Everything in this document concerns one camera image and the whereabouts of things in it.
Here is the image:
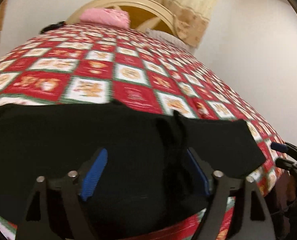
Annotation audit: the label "black pants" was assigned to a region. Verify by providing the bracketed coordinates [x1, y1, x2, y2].
[0, 102, 266, 239]

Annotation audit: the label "striped pillow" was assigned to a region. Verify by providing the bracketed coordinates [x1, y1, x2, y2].
[145, 28, 191, 53]

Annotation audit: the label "red teddy bear bedspread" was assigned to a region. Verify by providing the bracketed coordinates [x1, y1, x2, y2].
[0, 24, 281, 239]

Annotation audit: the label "cream wooden headboard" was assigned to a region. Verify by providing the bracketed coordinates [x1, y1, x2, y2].
[66, 0, 177, 36]

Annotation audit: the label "dark bag beside bed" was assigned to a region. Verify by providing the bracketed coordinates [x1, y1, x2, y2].
[39, 21, 66, 34]

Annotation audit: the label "pink folded blanket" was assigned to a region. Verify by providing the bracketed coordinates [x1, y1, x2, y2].
[79, 8, 131, 29]

